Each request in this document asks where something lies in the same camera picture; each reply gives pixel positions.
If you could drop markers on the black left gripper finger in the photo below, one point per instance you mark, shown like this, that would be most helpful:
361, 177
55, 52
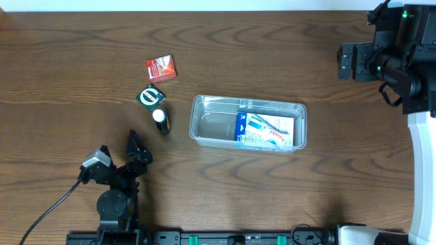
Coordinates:
105, 151
136, 149

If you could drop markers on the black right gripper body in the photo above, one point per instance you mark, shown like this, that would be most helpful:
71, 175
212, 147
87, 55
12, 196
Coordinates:
356, 62

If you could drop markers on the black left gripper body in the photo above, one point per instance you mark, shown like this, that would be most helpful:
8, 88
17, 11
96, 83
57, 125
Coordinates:
122, 169

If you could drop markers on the dark bottle white cap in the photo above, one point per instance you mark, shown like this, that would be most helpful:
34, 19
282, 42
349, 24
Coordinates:
162, 122

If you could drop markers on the green Zam-Buk box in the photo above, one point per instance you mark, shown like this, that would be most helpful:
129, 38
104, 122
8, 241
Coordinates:
151, 97

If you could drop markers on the red medicine box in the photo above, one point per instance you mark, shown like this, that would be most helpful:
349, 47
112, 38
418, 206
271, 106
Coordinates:
161, 69

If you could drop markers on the clear plastic container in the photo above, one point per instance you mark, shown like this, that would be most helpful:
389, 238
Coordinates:
249, 124

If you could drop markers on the blue cooling patch box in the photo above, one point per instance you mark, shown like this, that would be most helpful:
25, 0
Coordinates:
241, 126

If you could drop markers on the white Panadol box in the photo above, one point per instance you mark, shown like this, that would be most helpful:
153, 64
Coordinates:
269, 131

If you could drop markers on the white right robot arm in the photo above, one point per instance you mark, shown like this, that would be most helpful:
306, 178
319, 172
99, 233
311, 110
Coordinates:
402, 57

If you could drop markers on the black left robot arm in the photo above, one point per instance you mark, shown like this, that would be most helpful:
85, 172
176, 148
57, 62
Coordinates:
118, 207

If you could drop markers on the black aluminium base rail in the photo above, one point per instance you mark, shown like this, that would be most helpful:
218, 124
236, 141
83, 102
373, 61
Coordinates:
201, 238

